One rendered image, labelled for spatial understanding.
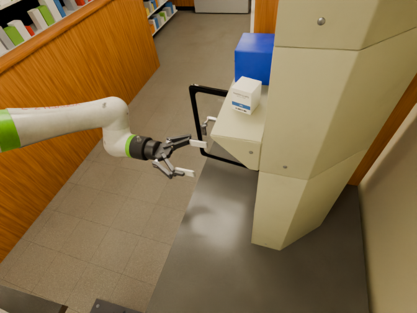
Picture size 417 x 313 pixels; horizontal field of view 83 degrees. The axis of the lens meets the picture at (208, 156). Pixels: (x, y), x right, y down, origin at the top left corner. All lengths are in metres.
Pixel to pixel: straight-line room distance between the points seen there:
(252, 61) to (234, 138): 0.21
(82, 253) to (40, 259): 0.35
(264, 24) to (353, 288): 0.89
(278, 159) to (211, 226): 0.56
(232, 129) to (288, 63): 0.20
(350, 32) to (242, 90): 0.24
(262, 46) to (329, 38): 0.28
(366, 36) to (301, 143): 0.20
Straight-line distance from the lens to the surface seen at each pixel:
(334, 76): 0.41
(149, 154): 0.90
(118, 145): 0.95
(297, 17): 0.37
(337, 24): 0.37
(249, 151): 0.53
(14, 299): 1.25
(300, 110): 0.44
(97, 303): 2.11
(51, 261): 2.44
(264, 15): 0.76
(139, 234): 2.17
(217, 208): 1.06
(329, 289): 1.00
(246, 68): 0.64
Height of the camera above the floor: 1.88
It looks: 50 degrees down
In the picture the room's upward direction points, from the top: 8 degrees counter-clockwise
